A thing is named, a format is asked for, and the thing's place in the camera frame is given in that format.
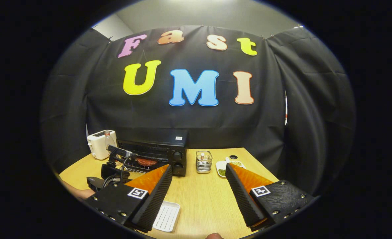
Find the metal wire rack holder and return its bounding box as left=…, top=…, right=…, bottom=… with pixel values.
left=196, top=151, right=213, bottom=174

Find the black backdrop cloth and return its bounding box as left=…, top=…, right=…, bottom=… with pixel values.
left=40, top=25, right=357, bottom=196

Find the white ribbed plastic tray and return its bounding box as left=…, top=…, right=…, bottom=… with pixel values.
left=153, top=201, right=181, bottom=232

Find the white divided plate of beans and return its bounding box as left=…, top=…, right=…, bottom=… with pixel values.
left=216, top=160, right=246, bottom=178

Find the reddish brown meat piece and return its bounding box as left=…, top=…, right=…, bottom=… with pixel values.
left=135, top=158, right=157, bottom=167

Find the white toaster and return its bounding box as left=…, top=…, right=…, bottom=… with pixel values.
left=87, top=130, right=118, bottom=160

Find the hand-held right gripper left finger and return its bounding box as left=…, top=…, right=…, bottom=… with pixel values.
left=85, top=165, right=173, bottom=233

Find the black electric oven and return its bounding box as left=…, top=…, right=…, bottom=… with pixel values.
left=116, top=129, right=188, bottom=177

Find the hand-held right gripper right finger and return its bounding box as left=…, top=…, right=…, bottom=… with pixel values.
left=225, top=163, right=316, bottom=231

